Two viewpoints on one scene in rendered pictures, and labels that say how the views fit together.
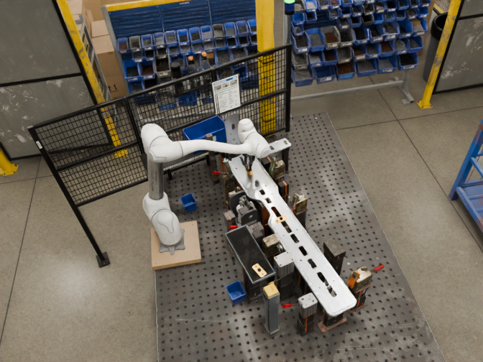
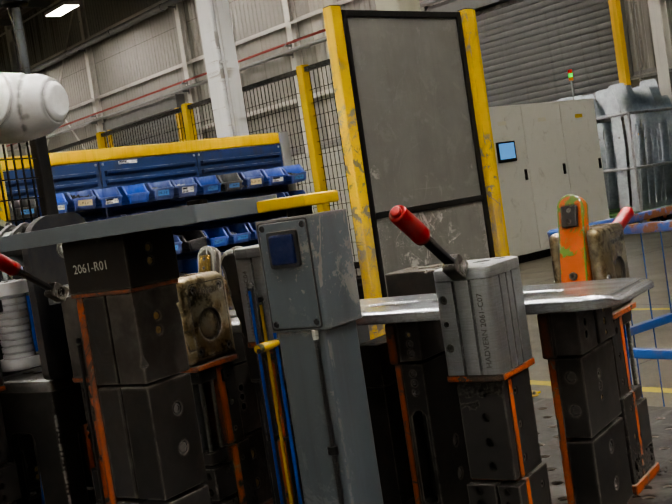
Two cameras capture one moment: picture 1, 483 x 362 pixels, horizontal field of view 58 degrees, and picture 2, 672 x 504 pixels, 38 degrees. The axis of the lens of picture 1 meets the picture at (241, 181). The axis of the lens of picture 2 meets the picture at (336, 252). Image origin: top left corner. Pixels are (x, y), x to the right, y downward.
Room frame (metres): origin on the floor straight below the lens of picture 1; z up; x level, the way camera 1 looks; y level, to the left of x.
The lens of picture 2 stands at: (0.30, 0.43, 1.15)
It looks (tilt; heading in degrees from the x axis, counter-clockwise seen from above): 3 degrees down; 326
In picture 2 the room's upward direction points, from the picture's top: 9 degrees counter-clockwise
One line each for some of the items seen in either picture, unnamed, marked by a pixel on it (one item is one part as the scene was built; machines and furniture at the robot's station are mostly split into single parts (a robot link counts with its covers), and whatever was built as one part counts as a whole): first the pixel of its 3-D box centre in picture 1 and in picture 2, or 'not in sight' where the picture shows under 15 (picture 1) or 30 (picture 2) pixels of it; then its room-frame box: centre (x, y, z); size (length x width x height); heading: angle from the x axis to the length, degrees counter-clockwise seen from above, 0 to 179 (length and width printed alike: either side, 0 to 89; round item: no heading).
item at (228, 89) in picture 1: (226, 94); not in sight; (2.70, 0.05, 1.30); 0.23 x 0.02 x 0.31; 112
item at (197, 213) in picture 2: (249, 253); (115, 227); (1.37, 0.00, 1.16); 0.37 x 0.14 x 0.02; 22
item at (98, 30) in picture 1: (96, 46); not in sight; (5.02, 1.63, 0.52); 1.21 x 0.81 x 1.05; 9
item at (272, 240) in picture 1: (272, 257); (209, 415); (1.50, -0.15, 0.89); 0.13 x 0.11 x 0.38; 112
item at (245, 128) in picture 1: (246, 131); not in sight; (2.13, -0.07, 1.40); 0.13 x 0.11 x 0.16; 27
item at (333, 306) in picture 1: (283, 221); (199, 320); (1.70, -0.25, 1.00); 1.38 x 0.22 x 0.02; 22
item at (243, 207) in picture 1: (246, 225); (46, 387); (1.73, 0.00, 0.94); 0.18 x 0.13 x 0.49; 22
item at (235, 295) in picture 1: (236, 293); not in sight; (1.35, 0.10, 0.74); 0.11 x 0.10 x 0.09; 22
